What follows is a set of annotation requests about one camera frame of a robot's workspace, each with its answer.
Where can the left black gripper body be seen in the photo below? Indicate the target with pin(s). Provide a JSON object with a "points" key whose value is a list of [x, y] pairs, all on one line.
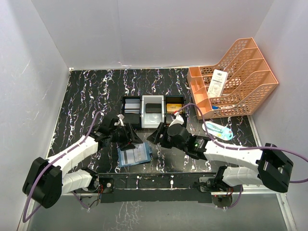
{"points": [[127, 135]]}

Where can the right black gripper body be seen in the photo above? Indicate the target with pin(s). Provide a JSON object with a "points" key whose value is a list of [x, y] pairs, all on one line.
{"points": [[161, 134]]}

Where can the blue leather card holder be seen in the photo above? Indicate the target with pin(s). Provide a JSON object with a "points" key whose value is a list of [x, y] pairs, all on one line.
{"points": [[145, 146]]}

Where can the three-compartment black white tray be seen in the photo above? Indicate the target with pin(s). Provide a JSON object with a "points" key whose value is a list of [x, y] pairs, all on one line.
{"points": [[151, 120]]}

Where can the white magnetic stripe card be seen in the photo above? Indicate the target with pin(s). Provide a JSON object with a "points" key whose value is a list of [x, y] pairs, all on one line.
{"points": [[132, 106]]}

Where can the packaged nail clipper blister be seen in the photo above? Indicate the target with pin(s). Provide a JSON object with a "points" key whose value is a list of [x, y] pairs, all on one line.
{"points": [[218, 131]]}

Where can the orange mesh file organizer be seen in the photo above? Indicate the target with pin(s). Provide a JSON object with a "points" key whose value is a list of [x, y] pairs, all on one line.
{"points": [[249, 82]]}

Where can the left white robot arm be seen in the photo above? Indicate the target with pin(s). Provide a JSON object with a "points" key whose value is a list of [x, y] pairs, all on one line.
{"points": [[50, 178]]}

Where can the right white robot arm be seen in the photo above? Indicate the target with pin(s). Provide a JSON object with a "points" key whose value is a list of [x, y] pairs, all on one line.
{"points": [[265, 166]]}

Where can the gold credit card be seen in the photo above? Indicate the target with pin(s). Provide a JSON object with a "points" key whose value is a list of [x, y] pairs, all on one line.
{"points": [[173, 107]]}

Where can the black credit card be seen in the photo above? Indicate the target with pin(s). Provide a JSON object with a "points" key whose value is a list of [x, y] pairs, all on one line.
{"points": [[153, 108]]}

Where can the white paper receipt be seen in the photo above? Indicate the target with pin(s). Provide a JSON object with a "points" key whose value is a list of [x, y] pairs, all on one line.
{"points": [[217, 83]]}

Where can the aluminium frame rail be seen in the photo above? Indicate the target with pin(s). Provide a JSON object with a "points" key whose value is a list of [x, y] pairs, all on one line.
{"points": [[165, 202]]}

